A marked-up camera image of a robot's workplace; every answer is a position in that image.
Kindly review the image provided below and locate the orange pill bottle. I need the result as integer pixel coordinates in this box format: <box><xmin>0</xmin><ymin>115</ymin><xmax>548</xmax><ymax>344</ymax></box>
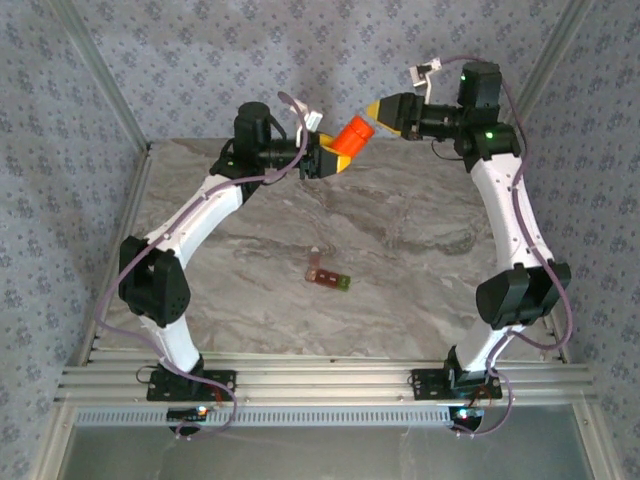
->
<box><xmin>333</xmin><ymin>127</ymin><xmax>369</xmax><ymax>157</ymax></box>

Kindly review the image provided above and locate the small LED circuit board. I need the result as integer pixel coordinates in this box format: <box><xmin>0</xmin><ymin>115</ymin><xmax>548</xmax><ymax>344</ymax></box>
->
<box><xmin>448</xmin><ymin>405</ymin><xmax>485</xmax><ymax>422</ymax></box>
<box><xmin>166</xmin><ymin>405</ymin><xmax>209</xmax><ymax>422</ymax></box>

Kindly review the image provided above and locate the grey metal panel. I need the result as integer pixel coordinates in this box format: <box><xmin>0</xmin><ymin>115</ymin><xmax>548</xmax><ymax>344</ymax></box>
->
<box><xmin>59</xmin><ymin>424</ymin><xmax>596</xmax><ymax>480</ymax></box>

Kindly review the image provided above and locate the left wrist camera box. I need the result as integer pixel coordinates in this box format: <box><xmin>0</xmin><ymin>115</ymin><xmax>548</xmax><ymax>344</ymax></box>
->
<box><xmin>292</xmin><ymin>99</ymin><xmax>324</xmax><ymax>149</ymax></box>

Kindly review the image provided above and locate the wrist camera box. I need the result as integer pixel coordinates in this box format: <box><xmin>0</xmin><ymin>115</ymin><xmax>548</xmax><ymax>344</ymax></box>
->
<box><xmin>292</xmin><ymin>99</ymin><xmax>324</xmax><ymax>149</ymax></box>
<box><xmin>407</xmin><ymin>57</ymin><xmax>445</xmax><ymax>105</ymax></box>

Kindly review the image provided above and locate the thin black wire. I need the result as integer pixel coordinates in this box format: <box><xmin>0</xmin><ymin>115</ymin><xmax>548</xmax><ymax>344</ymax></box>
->
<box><xmin>430</xmin><ymin>138</ymin><xmax>469</xmax><ymax>162</ymax></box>

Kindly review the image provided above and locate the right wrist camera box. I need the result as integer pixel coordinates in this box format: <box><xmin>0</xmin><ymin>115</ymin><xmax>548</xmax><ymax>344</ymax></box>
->
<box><xmin>407</xmin><ymin>57</ymin><xmax>445</xmax><ymax>105</ymax></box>

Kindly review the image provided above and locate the aluminium frame post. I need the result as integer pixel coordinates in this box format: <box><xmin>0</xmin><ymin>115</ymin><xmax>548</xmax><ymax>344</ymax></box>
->
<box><xmin>49</xmin><ymin>0</ymin><xmax>153</xmax><ymax>151</ymax></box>
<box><xmin>497</xmin><ymin>0</ymin><xmax>599</xmax><ymax>149</ymax></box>

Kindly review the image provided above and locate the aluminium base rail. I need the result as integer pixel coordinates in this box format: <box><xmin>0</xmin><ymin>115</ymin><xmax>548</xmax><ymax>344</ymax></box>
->
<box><xmin>53</xmin><ymin>349</ymin><xmax>599</xmax><ymax>407</ymax></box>

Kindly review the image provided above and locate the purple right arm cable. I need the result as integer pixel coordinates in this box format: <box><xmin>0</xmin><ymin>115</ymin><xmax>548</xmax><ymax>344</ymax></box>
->
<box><xmin>437</xmin><ymin>54</ymin><xmax>575</xmax><ymax>441</ymax></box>

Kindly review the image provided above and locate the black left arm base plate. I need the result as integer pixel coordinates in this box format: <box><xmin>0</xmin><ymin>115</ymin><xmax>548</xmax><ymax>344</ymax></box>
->
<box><xmin>146</xmin><ymin>368</ymin><xmax>238</xmax><ymax>403</ymax></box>

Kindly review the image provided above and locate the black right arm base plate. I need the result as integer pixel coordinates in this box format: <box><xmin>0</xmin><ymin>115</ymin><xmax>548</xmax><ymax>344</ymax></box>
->
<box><xmin>410</xmin><ymin>368</ymin><xmax>503</xmax><ymax>401</ymax></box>

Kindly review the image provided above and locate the grey slotted cable duct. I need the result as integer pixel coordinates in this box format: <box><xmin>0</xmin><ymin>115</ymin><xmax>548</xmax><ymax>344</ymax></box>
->
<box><xmin>73</xmin><ymin>404</ymin><xmax>454</xmax><ymax>429</ymax></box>

